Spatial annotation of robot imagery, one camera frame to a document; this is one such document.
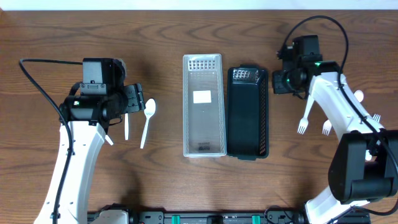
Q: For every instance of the white plastic spoon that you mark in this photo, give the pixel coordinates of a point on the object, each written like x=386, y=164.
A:
x=148, y=112
x=359, y=95
x=126, y=126
x=109, y=140

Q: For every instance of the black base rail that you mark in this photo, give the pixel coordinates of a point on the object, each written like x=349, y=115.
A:
x=117, y=213

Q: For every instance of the dark green plastic basket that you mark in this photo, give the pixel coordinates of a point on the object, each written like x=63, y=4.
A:
x=247, y=129

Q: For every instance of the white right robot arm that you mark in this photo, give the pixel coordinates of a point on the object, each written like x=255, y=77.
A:
x=364, y=167

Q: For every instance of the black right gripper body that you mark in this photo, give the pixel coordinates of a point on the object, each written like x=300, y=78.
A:
x=284, y=82

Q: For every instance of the clear plastic basket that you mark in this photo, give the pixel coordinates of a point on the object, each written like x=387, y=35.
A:
x=204, y=129

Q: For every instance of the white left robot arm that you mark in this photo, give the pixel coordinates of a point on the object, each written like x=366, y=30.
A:
x=99, y=101

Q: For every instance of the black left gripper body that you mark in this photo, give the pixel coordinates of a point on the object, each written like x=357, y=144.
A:
x=134, y=99

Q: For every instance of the white plastic fork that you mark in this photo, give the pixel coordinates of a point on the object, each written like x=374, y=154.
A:
x=326, y=127
x=303, y=124
x=377, y=117

